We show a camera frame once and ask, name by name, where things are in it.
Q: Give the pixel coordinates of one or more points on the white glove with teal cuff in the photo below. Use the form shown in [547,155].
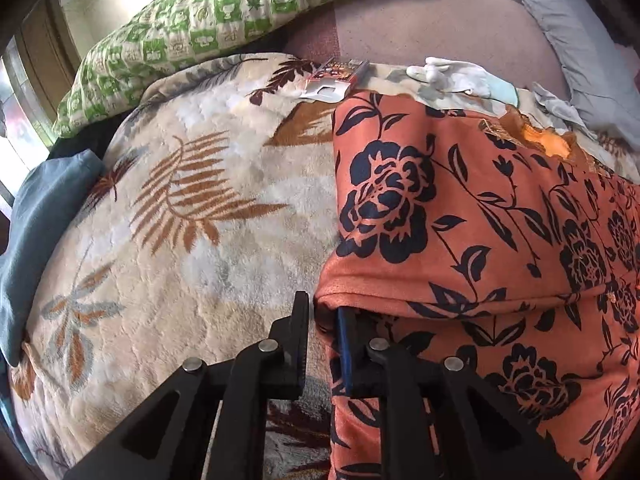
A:
[462,77]

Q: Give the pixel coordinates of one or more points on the wooden framed window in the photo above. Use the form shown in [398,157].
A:
[35,55]

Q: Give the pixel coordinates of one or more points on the blue cloth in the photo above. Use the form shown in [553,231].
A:
[40,220]

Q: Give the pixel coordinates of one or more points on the green checked pillow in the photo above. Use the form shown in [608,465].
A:
[225,10]

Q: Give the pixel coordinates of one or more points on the orange floral garment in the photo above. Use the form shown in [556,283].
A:
[450,185]

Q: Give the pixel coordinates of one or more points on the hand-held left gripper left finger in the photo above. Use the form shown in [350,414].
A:
[302,360]

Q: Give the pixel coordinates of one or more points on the leaf-print fleece blanket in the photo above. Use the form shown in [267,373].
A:
[200,260]

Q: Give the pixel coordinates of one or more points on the crumpled grey-white glove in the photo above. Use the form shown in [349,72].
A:
[560,107]

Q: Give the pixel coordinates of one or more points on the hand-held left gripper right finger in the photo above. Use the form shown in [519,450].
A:
[343,347]

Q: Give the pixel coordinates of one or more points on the small red card packet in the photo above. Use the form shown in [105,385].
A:
[332,77]

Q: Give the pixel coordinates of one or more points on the pink bed sheet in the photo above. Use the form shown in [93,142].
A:
[440,15]

